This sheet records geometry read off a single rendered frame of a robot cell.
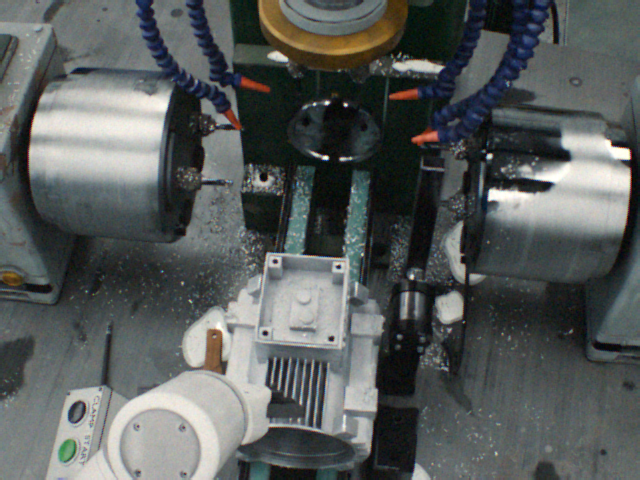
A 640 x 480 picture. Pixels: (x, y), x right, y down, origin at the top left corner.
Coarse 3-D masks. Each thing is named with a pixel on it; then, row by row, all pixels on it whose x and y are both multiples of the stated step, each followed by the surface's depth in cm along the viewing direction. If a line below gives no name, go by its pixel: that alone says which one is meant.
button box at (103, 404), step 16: (80, 400) 104; (96, 400) 102; (112, 400) 104; (128, 400) 106; (64, 416) 104; (96, 416) 101; (112, 416) 103; (64, 432) 103; (80, 432) 101; (96, 432) 100; (80, 448) 100; (96, 448) 100; (64, 464) 99; (80, 464) 98
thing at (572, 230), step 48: (432, 144) 125; (480, 144) 118; (528, 144) 113; (576, 144) 113; (624, 144) 114; (480, 192) 115; (528, 192) 111; (576, 192) 111; (624, 192) 112; (480, 240) 115; (528, 240) 114; (576, 240) 113
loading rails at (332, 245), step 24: (312, 168) 141; (288, 192) 137; (312, 192) 140; (288, 216) 137; (312, 216) 145; (288, 240) 134; (312, 240) 142; (336, 240) 142; (360, 240) 134; (360, 264) 131; (384, 264) 143
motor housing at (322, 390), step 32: (352, 352) 108; (256, 384) 104; (288, 384) 101; (320, 384) 103; (352, 384) 105; (320, 416) 101; (352, 416) 104; (256, 448) 112; (288, 448) 114; (320, 448) 113; (352, 448) 108
